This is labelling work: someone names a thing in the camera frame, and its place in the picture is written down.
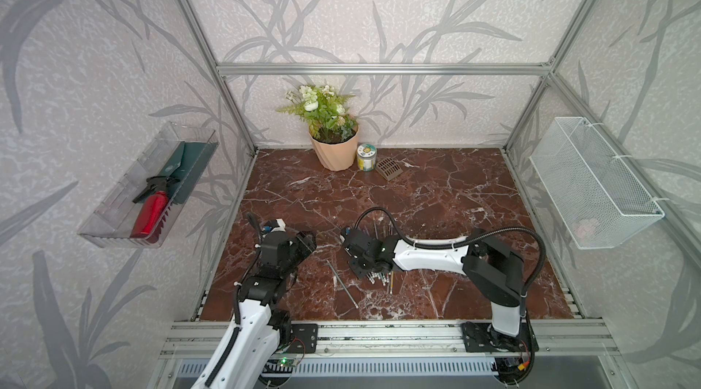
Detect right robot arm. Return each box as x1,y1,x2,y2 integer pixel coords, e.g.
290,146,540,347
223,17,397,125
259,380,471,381
341,227,541,338

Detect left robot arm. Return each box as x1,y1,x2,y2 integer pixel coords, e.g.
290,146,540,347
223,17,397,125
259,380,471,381
194,219,317,388

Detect brown slotted plastic piece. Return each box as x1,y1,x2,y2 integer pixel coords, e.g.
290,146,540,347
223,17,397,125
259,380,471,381
375,157,403,181

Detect yellow green tin can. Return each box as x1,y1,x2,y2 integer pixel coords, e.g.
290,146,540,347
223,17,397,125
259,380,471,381
356,144,377,172

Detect green garden trowel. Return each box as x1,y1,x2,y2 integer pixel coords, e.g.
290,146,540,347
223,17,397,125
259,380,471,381
167,142,213,205

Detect terracotta pot with plant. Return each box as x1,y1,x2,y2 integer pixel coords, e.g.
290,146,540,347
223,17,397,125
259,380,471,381
278,84,359,172

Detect red spray bottle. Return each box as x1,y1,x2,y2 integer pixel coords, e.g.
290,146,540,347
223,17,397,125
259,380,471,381
131,177,176,244

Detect pink object in basket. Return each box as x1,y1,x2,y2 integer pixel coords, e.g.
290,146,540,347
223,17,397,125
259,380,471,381
572,219,599,243

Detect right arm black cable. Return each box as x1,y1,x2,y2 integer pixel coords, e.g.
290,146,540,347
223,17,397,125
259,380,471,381
354,205,548,297

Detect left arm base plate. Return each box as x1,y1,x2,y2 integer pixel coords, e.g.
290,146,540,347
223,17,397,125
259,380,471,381
279,323,319,354

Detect circuit board with wires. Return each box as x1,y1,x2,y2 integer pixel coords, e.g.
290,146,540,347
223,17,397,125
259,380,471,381
263,355,303,374

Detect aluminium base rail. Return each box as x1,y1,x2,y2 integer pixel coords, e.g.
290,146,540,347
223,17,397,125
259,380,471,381
158,319,621,360

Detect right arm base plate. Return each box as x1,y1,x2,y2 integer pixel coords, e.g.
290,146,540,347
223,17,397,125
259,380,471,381
459,319,540,354

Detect clear plastic wall tray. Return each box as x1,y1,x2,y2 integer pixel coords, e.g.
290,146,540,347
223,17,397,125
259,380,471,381
78,122,218,249

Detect white wire mesh basket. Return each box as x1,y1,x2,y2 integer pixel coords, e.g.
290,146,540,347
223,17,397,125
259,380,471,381
530,116,666,250

